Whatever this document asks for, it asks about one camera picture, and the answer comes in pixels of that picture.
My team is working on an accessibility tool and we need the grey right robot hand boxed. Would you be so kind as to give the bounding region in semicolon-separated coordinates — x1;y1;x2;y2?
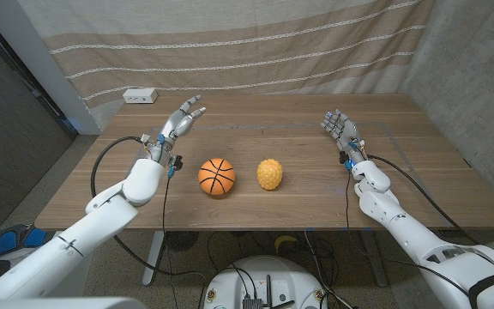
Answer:
320;108;366;167

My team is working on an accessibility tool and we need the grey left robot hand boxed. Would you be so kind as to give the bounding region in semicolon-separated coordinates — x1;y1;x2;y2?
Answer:
146;94;208;169

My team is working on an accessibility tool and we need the orange toy basketball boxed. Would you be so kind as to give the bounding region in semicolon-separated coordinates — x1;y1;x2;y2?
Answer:
197;157;237;197

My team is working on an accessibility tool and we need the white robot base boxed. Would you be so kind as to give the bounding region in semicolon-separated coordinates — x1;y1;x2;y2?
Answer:
202;255;328;309

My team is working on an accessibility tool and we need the yellow bumpy toy fruit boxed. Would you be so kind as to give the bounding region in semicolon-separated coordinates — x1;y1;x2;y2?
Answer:
256;158;284;191

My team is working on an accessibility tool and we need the white power strip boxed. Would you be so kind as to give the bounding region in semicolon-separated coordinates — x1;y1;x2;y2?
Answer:
122;88;159;105

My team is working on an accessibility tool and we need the beige striped curtain backdrop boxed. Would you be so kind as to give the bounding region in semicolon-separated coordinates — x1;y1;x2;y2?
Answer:
17;0;437;130

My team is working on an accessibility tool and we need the round black fan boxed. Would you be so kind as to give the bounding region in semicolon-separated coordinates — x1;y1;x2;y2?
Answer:
164;230;200;252

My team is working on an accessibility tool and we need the yellow banana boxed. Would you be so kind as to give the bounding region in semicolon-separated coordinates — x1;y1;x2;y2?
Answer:
274;233;298;253

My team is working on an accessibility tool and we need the white table leg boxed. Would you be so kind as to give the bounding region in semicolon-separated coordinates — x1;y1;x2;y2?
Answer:
142;230;166;287

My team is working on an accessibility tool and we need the grey table leg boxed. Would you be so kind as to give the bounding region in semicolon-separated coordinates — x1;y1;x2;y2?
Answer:
360;230;389;288

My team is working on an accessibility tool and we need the dark door panel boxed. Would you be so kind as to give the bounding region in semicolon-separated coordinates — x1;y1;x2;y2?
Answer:
0;8;79;235

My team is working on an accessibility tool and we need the grey sneaker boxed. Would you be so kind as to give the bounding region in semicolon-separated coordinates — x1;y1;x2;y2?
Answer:
9;244;53;264

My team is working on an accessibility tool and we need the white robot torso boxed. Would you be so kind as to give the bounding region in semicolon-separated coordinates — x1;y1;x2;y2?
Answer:
0;296;148;309

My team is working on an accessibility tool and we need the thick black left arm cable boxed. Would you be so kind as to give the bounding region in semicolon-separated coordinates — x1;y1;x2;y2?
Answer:
90;136;208;278

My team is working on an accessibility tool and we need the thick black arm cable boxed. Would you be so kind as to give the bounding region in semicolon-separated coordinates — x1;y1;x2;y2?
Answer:
365;153;478;245
90;136;208;278

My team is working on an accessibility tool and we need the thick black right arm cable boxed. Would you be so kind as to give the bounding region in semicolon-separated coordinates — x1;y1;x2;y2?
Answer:
365;153;478;245

